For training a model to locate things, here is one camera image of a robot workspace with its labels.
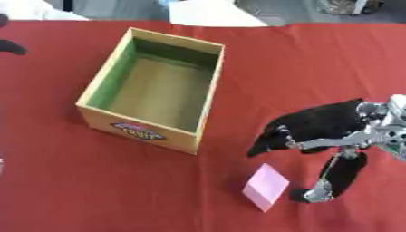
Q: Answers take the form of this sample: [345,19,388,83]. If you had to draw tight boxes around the person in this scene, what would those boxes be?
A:
[155,0,270,28]

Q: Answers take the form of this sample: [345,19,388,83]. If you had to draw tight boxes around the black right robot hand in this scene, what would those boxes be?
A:
[246,98,387,204]

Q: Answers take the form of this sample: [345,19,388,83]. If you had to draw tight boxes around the tan cardboard box green inside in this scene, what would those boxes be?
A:
[74,26,227,156]

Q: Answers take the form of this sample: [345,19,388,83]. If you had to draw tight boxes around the pink square block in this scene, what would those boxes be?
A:
[241,163,292,213]

